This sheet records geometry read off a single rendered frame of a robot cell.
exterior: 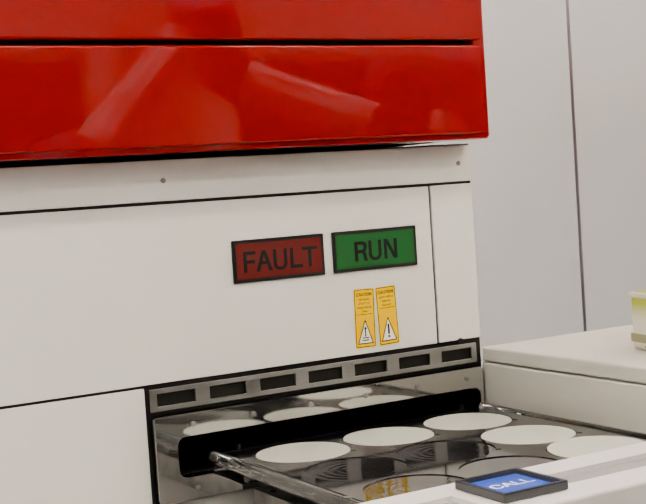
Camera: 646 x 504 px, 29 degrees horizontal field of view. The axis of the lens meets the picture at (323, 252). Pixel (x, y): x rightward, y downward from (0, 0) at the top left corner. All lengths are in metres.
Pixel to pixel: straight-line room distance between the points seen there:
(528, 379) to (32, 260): 0.60
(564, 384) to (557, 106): 2.22
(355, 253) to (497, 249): 2.02
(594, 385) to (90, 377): 0.55
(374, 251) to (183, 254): 0.25
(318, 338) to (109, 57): 0.41
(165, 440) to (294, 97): 0.40
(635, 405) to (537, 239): 2.21
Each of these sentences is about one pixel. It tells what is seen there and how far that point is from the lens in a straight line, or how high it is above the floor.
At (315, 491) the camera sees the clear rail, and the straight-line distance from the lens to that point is 1.17.
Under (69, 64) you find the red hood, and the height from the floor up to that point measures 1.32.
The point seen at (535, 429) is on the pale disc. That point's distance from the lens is 1.40.
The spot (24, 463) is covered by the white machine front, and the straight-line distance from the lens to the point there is 1.34.
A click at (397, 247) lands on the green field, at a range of 1.51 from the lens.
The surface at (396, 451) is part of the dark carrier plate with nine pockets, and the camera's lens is 1.32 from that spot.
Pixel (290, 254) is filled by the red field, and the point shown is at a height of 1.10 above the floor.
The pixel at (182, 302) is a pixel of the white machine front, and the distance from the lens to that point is 1.38.
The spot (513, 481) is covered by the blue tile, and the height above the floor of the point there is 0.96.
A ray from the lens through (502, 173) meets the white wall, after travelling 3.50.
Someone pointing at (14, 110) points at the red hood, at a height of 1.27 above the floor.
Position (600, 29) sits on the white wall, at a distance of 3.77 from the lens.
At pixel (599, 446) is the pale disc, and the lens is 1.30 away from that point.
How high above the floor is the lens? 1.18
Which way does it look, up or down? 3 degrees down
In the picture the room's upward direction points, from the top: 4 degrees counter-clockwise
